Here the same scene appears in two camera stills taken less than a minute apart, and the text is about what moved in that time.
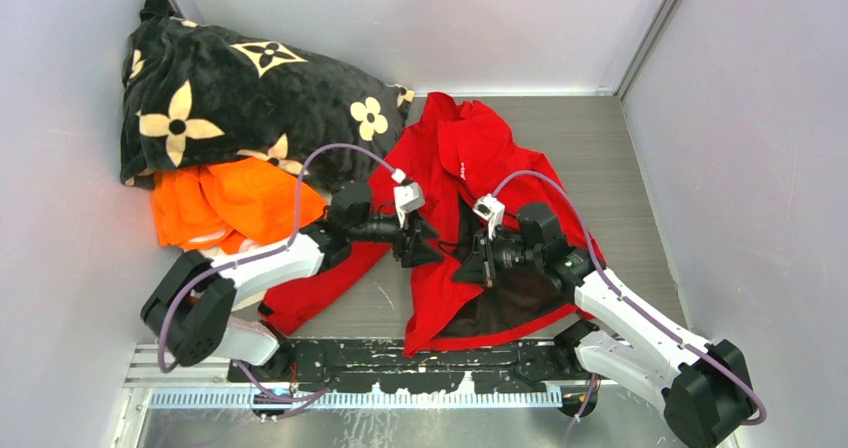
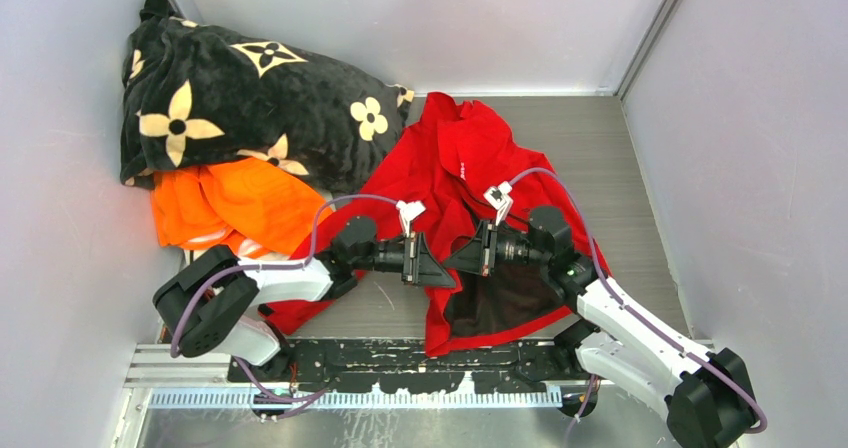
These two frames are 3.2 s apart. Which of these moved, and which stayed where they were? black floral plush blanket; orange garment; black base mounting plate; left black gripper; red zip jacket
Moved: left black gripper; red zip jacket
Stayed: black base mounting plate; black floral plush blanket; orange garment
